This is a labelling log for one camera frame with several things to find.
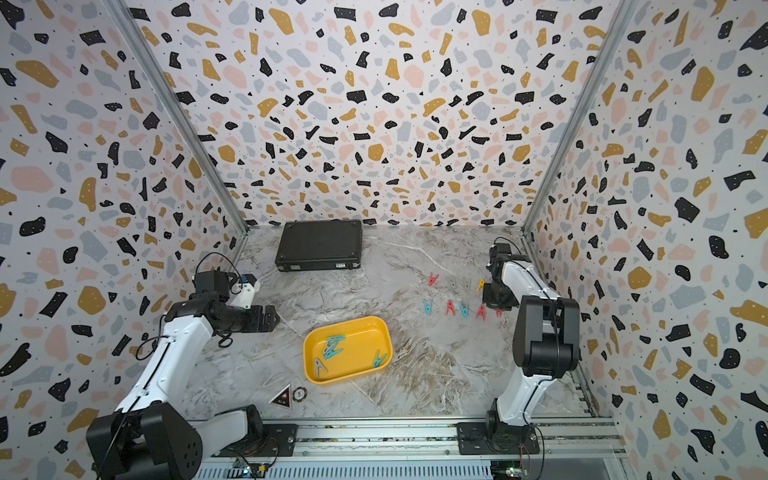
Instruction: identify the frame aluminium post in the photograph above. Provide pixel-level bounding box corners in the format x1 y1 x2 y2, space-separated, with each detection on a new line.
103 0 248 235
522 0 638 235

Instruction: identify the yellow plastic storage tray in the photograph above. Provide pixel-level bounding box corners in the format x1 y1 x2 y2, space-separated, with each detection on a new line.
303 316 394 386

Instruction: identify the black triangle marker sticker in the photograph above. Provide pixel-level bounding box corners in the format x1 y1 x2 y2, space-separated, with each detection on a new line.
269 385 293 409

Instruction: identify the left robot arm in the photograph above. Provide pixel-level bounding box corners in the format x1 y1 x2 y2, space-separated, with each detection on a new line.
86 271 280 479

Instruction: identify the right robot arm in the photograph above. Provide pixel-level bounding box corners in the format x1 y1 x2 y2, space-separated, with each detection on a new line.
482 237 581 451

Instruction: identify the left frame aluminium post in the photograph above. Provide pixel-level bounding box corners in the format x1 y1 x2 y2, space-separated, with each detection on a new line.
103 0 248 235

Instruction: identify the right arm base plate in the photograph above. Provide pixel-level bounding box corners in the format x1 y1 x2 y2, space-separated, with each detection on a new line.
456 422 541 455

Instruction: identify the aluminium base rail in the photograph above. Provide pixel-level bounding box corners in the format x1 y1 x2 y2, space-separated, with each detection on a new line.
196 417 635 479

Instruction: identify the black hard case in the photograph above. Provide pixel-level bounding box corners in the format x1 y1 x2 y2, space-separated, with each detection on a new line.
275 220 363 272

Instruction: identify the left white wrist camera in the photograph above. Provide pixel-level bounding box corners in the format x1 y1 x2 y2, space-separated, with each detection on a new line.
227 274 261 310

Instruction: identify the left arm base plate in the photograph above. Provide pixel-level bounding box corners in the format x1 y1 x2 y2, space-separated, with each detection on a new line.
226 423 299 458

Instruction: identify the right frame aluminium post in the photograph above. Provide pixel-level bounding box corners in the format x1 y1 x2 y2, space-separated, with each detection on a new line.
522 0 638 235

